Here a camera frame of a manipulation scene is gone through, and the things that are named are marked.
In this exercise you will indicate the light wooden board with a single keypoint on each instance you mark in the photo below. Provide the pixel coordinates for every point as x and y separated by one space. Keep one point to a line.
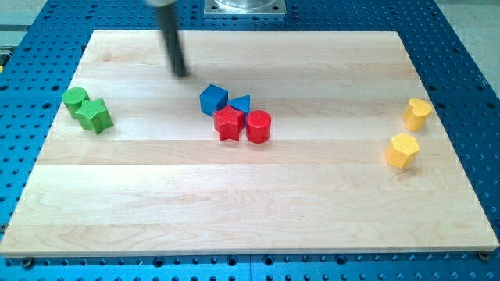
161 182

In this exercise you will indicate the yellow hexagon block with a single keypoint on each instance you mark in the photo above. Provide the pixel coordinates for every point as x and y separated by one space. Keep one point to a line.
402 150

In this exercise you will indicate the red star block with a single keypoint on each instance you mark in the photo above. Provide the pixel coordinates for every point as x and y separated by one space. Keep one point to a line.
228 122

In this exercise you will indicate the green star block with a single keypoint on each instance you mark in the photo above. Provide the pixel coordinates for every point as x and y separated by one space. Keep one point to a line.
94 116

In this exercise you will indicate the white tool holder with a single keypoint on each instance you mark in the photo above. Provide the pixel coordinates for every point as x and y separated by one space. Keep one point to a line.
160 3

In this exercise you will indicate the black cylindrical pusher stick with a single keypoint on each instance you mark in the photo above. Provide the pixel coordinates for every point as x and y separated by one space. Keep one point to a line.
167 21

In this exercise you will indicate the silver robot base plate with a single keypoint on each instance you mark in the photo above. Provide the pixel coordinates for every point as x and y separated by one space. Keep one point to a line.
245 7

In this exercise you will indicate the blue cube block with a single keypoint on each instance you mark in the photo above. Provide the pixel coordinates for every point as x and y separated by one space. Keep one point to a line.
212 99

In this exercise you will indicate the green cylinder block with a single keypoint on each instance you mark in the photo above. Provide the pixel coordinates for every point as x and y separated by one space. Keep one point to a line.
73 98

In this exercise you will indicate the red cylinder block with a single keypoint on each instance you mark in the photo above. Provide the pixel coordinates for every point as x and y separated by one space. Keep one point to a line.
258 125

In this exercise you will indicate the blue triangle block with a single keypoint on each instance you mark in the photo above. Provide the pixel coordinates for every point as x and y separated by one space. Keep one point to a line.
242 103

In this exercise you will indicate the yellow heart block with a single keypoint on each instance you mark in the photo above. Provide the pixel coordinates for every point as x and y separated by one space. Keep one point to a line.
416 112

